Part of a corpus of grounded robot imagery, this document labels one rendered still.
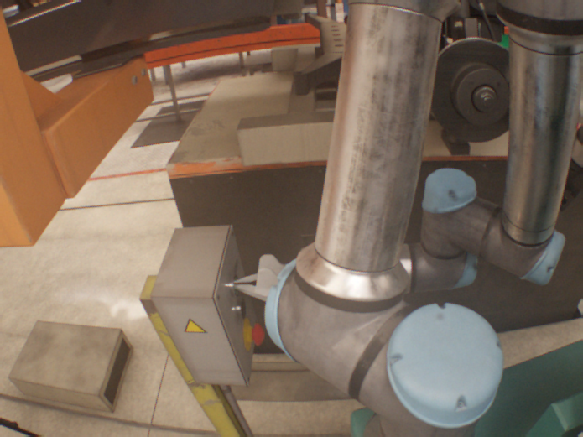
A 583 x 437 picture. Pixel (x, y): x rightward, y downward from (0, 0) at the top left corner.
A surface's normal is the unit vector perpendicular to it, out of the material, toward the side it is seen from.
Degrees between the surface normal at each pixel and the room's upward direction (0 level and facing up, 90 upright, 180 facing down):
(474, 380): 7
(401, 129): 79
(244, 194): 90
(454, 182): 0
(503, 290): 90
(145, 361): 0
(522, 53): 102
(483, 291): 90
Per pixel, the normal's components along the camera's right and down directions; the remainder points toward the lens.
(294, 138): -0.05, 0.59
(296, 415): -0.11, -0.80
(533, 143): -0.62, 0.67
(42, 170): 0.99, -0.06
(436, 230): -0.70, 0.48
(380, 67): -0.41, 0.30
